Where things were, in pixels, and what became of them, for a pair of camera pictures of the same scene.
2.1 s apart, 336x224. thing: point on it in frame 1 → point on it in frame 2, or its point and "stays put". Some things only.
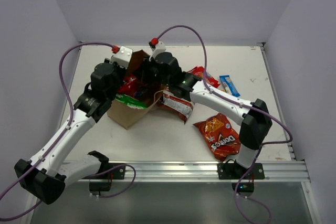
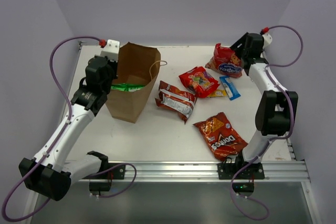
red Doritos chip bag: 184,107 stays put
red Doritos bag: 223,140 stays put
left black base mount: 102,182 stays put
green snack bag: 130,101 → 127,87
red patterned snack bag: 129,86 → 226,61
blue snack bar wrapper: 229,85 stays put
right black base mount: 229,169 stays put
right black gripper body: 150,73 → 240,50
